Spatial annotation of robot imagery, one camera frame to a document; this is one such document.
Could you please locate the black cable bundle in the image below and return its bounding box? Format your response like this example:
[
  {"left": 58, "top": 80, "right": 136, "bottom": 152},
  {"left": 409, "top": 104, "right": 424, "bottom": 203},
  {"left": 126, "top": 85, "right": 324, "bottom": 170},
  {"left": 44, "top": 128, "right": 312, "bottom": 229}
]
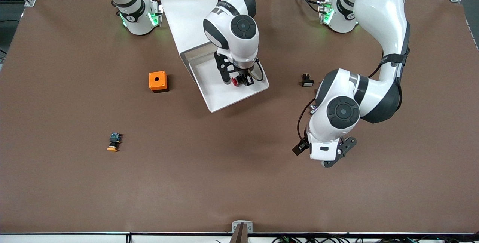
[{"left": 215, "top": 234, "right": 479, "bottom": 243}]

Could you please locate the black right camera mount plate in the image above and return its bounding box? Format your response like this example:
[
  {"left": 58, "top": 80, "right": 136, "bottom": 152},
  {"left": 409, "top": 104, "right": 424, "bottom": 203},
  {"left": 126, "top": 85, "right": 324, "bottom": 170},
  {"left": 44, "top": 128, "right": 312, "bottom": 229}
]
[{"left": 214, "top": 52, "right": 233, "bottom": 85}]

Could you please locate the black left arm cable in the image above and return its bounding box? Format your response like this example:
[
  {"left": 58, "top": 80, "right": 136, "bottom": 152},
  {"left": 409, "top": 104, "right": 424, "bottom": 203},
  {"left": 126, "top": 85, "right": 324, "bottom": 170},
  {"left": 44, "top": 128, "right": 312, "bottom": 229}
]
[{"left": 297, "top": 47, "right": 411, "bottom": 145}]

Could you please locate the brown camera mast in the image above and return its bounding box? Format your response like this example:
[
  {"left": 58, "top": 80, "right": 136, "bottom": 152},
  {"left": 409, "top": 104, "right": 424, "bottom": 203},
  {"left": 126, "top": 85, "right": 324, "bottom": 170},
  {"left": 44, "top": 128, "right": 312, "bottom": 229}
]
[{"left": 229, "top": 222, "right": 249, "bottom": 243}]

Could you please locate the white table edge rail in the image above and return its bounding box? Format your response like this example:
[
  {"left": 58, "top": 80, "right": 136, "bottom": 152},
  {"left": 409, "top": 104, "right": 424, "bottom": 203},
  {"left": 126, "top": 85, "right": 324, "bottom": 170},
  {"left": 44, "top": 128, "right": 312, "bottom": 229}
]
[{"left": 0, "top": 233, "right": 479, "bottom": 243}]

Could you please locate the black left camera mount plate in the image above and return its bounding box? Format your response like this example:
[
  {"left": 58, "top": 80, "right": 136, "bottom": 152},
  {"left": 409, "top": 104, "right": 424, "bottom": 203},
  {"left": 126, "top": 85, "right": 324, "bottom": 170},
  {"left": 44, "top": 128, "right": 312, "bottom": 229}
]
[{"left": 323, "top": 137, "right": 357, "bottom": 168}]

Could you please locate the orange box with hole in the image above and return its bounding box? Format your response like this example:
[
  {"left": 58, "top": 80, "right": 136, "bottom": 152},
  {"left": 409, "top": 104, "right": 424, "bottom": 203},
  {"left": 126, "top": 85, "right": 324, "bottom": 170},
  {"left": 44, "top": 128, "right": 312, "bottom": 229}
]
[{"left": 149, "top": 71, "right": 169, "bottom": 93}]

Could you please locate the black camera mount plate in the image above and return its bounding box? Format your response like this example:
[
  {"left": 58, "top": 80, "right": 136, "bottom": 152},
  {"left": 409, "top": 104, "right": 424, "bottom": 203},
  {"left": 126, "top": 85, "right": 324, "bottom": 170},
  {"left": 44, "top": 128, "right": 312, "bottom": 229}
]
[
  {"left": 214, "top": 52, "right": 233, "bottom": 85},
  {"left": 323, "top": 137, "right": 357, "bottom": 168}
]

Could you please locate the orange mushroom push button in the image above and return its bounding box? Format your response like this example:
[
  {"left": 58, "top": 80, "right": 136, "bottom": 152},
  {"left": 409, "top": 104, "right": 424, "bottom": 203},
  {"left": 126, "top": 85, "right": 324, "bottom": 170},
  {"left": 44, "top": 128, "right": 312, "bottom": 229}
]
[{"left": 107, "top": 133, "right": 123, "bottom": 152}]

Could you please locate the grey metal table bracket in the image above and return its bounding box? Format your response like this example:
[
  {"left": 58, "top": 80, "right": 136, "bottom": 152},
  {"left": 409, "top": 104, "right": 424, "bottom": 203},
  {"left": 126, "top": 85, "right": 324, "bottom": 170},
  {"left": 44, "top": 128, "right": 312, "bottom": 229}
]
[{"left": 231, "top": 221, "right": 253, "bottom": 233}]

